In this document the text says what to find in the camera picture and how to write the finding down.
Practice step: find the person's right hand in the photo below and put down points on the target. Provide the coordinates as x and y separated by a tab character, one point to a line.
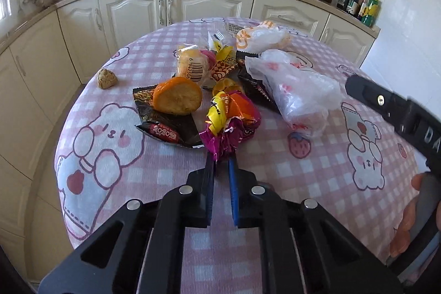
402	240

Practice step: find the yellow snack wrapper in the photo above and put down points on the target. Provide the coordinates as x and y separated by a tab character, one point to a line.
225	63

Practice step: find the magenta yellow candy wrapper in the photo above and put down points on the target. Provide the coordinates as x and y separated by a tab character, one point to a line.
231	120

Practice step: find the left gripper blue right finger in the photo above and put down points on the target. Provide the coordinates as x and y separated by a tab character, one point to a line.
234	188

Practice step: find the green yellow bottle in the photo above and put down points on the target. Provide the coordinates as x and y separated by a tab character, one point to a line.
370	12

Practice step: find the black red snack wrapper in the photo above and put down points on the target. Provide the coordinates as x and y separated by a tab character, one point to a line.
168	128

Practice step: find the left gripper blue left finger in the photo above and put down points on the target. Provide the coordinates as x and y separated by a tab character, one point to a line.
207	188

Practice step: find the bread in clear wrapper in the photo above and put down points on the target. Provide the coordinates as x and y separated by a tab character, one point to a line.
195	64

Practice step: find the orange white bread bag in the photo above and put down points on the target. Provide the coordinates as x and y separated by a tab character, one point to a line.
266	35

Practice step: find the white pink plastic bag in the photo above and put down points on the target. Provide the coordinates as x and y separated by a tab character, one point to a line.
303	96

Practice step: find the small brown walnut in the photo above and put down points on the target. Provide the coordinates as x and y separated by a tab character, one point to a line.
106	79

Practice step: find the cream lower kitchen cabinets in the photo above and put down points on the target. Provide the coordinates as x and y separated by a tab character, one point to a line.
46	60

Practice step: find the half orange peel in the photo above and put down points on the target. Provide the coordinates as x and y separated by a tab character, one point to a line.
177	96

